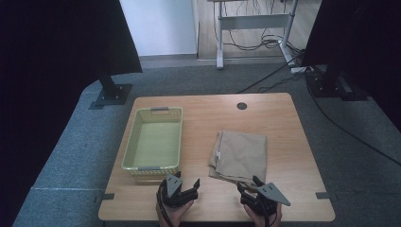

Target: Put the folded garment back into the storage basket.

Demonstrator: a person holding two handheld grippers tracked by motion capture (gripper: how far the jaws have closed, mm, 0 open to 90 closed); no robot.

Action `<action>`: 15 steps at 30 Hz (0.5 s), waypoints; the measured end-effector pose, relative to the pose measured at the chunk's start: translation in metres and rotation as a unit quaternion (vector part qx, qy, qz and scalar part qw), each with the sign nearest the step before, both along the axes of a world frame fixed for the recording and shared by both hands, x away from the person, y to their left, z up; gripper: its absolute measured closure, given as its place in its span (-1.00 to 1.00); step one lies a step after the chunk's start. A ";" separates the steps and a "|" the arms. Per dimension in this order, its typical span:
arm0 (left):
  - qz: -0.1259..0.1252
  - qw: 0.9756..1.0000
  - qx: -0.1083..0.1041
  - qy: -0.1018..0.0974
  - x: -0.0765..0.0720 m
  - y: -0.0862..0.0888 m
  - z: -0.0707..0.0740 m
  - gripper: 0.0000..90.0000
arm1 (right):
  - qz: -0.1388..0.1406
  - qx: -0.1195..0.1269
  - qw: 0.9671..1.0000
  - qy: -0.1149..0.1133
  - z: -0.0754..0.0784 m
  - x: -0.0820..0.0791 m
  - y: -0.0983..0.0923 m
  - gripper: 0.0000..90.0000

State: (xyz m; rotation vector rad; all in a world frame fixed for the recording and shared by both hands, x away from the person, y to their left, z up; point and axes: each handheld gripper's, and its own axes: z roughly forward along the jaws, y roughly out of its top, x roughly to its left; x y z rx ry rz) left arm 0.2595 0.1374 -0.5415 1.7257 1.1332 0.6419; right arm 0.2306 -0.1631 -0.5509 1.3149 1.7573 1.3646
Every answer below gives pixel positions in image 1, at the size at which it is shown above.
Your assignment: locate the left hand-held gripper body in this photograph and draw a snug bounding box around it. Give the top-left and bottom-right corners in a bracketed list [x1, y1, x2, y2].
[156, 173, 200, 209]

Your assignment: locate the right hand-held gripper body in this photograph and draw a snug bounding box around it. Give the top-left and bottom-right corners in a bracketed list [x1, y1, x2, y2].
[240, 182, 291, 219]

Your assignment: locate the beige cloth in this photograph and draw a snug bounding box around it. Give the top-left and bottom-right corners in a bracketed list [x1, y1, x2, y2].
[207, 130, 269, 187]

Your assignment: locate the green plastic basket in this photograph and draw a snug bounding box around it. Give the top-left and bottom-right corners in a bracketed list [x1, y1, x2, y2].
[121, 106, 183, 184]

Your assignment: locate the person's right hand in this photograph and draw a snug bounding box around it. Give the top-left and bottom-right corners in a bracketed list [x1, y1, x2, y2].
[243, 202, 284, 227]

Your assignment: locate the person's left hand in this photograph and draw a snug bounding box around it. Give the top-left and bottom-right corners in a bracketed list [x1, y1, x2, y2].
[155, 200, 195, 227]

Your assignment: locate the black stand base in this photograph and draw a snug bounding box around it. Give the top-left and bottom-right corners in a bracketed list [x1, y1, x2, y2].
[305, 64, 369, 102]
[94, 75, 133, 107]

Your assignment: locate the white power strip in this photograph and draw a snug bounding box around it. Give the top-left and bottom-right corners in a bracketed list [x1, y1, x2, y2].
[289, 65, 314, 75]

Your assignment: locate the black curtain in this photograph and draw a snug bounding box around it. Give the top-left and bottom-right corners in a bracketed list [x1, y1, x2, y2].
[301, 0, 401, 131]
[0, 0, 144, 226]

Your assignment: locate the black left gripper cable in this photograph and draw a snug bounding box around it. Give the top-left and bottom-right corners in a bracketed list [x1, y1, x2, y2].
[156, 183, 175, 227]

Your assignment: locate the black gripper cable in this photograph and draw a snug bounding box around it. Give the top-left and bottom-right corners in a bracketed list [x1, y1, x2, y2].
[260, 198, 279, 227]
[156, 183, 175, 227]

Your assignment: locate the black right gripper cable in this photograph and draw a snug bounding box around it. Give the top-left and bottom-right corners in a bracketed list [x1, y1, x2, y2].
[260, 198, 279, 227]

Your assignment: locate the thin black floor cable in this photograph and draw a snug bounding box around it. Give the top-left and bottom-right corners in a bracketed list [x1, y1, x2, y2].
[305, 75, 401, 167]

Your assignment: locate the long black floor cable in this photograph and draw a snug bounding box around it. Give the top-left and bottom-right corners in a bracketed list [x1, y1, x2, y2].
[235, 54, 305, 95]

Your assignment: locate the tangle of black cables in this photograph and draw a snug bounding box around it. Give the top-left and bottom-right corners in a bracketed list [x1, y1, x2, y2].
[220, 0, 305, 58]

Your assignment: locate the white desk frame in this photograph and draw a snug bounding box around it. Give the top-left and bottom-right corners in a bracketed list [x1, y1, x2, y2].
[207, 0, 300, 71]

